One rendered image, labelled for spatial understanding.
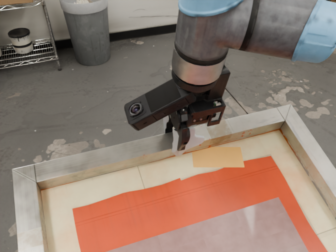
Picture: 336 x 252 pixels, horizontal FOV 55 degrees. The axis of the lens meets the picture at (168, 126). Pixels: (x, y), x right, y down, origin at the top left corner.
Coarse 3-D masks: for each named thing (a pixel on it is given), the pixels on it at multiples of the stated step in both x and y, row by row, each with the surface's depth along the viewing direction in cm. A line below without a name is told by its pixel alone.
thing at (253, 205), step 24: (240, 168) 65; (264, 168) 65; (192, 192) 61; (216, 192) 61; (240, 192) 62; (264, 192) 62; (288, 192) 62; (216, 216) 58; (240, 216) 59; (264, 216) 59; (288, 216) 60; (216, 240) 56; (240, 240) 56; (264, 240) 57; (288, 240) 57; (312, 240) 57
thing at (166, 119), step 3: (165, 117) 61; (168, 117) 59; (165, 120) 61; (168, 120) 59; (165, 123) 62; (168, 123) 62; (171, 123) 62; (165, 126) 62; (168, 126) 62; (171, 126) 62; (165, 129) 63; (168, 129) 64; (171, 129) 64; (165, 132) 64
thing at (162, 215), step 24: (144, 192) 60; (168, 192) 60; (96, 216) 57; (120, 216) 57; (144, 216) 57; (168, 216) 58; (192, 216) 58; (96, 240) 54; (120, 240) 55; (144, 240) 55; (168, 240) 55; (192, 240) 56
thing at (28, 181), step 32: (224, 128) 66; (256, 128) 67; (288, 128) 68; (64, 160) 58; (96, 160) 59; (128, 160) 60; (320, 160) 63; (32, 192) 54; (320, 192) 63; (32, 224) 51
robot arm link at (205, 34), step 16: (192, 0) 36; (208, 0) 35; (224, 0) 34; (240, 0) 35; (192, 16) 37; (208, 16) 36; (224, 16) 36; (240, 16) 36; (176, 32) 42; (192, 32) 39; (208, 32) 38; (224, 32) 37; (240, 32) 37; (176, 48) 43; (192, 48) 40; (208, 48) 40; (224, 48) 41; (208, 64) 42
